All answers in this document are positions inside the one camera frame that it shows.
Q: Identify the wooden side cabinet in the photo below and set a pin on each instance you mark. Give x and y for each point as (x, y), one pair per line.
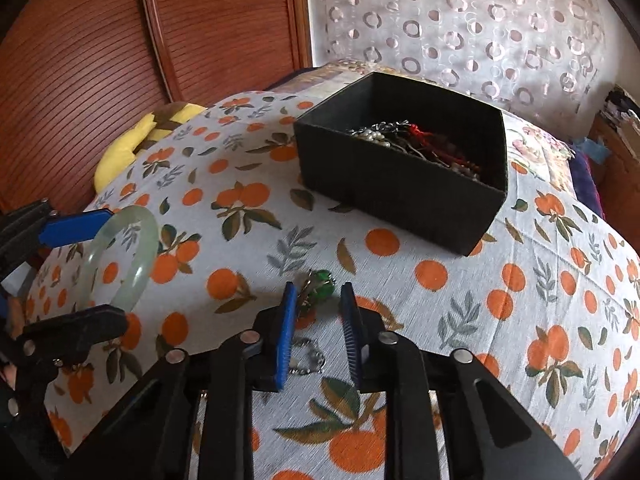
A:
(620, 185)

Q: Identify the pale green jade bangle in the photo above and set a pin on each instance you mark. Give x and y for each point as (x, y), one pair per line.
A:
(145, 255)

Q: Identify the pile of jewellery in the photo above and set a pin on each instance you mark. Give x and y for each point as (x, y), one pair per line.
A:
(372, 136)

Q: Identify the pile of folded clothes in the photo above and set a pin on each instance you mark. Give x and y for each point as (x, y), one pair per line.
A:
(622, 107)

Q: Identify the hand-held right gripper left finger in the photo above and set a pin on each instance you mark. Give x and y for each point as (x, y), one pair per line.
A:
(284, 345)

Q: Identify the navy blanket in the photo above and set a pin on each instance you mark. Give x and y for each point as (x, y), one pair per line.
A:
(587, 180)

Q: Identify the yellow striped plush toy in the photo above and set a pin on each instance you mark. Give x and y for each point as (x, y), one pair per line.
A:
(150, 130)

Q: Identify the wooden slatted wardrobe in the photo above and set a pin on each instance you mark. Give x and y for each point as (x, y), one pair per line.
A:
(100, 60)

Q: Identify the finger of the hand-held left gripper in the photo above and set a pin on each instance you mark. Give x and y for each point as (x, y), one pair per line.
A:
(80, 327)
(75, 227)

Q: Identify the black jewelry box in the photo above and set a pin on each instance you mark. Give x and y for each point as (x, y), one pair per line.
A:
(400, 200)

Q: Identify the circle pattern curtain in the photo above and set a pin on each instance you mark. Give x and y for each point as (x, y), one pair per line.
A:
(450, 25)

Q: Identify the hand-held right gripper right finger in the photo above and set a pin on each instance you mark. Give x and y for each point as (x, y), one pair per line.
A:
(351, 345)

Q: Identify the blue tissue bag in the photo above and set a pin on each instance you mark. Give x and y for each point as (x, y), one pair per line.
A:
(598, 147)

